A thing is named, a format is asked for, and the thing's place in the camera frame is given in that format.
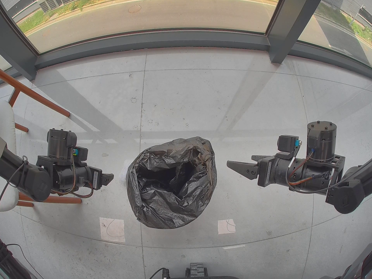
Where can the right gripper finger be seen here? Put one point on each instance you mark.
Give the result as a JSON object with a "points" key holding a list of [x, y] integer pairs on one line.
{"points": [[247, 171], [258, 157]]}

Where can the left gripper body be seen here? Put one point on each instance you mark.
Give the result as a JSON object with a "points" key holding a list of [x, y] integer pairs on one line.
{"points": [[72, 177]]}

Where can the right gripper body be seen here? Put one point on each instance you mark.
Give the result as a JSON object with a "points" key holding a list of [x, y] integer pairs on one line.
{"points": [[266, 171]]}

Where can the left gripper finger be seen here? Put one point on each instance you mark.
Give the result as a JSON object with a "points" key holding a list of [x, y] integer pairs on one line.
{"points": [[106, 179]]}

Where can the black plastic bag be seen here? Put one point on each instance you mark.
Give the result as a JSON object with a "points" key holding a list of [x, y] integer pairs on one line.
{"points": [[162, 202]]}

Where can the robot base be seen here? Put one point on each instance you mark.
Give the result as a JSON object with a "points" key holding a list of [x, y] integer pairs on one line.
{"points": [[197, 270]]}

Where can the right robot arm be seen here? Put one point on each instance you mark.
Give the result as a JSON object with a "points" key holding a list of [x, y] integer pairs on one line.
{"points": [[348, 190]]}

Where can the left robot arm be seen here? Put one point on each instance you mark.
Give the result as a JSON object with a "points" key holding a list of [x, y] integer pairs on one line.
{"points": [[32, 182]]}

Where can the white cushioned wooden chair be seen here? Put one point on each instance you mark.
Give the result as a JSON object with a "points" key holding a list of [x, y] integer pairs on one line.
{"points": [[7, 126]]}

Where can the window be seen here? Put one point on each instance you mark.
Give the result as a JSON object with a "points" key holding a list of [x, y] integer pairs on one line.
{"points": [[151, 19]]}

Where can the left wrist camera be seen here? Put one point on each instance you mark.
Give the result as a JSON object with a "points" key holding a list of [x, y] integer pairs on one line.
{"points": [[81, 153]]}

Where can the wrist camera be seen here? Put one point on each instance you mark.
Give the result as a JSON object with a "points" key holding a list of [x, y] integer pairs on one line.
{"points": [[81, 153], [286, 144]]}

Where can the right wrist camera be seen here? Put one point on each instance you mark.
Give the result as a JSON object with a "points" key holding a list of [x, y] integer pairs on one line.
{"points": [[286, 144]]}

